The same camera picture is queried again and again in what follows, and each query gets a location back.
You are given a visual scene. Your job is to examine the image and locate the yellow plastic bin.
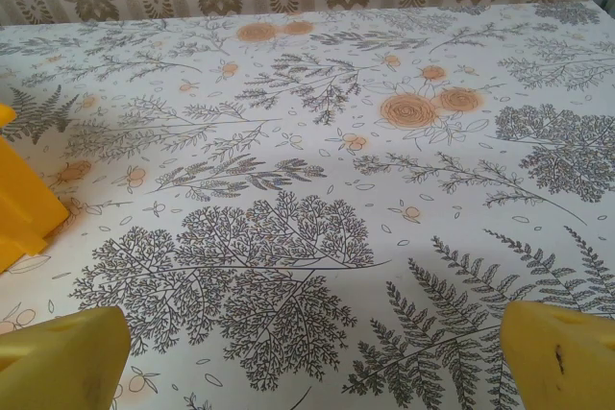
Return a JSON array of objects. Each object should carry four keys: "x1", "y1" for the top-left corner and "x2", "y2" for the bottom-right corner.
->
[{"x1": 0, "y1": 102, "x2": 70, "y2": 275}]

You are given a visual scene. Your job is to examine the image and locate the floral tablecloth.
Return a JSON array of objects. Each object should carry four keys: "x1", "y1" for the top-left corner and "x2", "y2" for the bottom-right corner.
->
[{"x1": 0, "y1": 0, "x2": 615, "y2": 410}]

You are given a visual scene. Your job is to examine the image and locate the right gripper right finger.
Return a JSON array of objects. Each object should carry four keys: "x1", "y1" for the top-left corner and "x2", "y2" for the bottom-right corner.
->
[{"x1": 498, "y1": 301, "x2": 615, "y2": 410}]

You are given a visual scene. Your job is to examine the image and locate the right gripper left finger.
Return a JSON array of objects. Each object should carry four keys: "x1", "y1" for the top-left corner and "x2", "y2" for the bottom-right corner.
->
[{"x1": 0, "y1": 305, "x2": 132, "y2": 410}]

